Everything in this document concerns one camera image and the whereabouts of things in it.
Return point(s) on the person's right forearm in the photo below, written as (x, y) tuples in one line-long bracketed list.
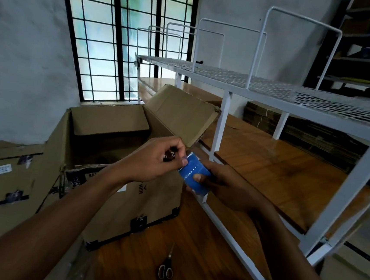
[(290, 265)]

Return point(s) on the person's left hand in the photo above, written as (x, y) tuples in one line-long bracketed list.
[(147, 162)]

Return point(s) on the small black tag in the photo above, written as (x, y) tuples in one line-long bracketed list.
[(169, 155)]

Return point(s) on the window with black grille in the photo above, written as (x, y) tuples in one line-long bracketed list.
[(116, 40)]

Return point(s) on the person's right hand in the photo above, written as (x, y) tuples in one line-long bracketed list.
[(232, 190)]

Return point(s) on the closed cardboard box with label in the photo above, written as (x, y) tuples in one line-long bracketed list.
[(0, 192)]

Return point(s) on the person's left thumb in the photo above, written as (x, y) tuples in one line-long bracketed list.
[(180, 164)]

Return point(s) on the person's left forearm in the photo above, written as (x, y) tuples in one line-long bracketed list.
[(42, 229)]

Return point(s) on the open cardboard box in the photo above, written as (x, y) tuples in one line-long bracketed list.
[(107, 130)]

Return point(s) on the small blue box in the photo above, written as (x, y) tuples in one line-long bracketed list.
[(191, 171)]

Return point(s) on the person's right thumb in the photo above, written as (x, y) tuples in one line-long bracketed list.
[(202, 178)]

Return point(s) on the stack of flattened cardboard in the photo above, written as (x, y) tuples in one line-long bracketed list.
[(319, 138)]

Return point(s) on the white metal rack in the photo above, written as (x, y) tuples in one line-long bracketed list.
[(306, 101)]

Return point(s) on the dark shelving unit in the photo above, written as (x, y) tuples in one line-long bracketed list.
[(358, 70)]

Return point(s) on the yellow flat item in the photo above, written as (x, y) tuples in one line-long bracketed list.
[(355, 80)]

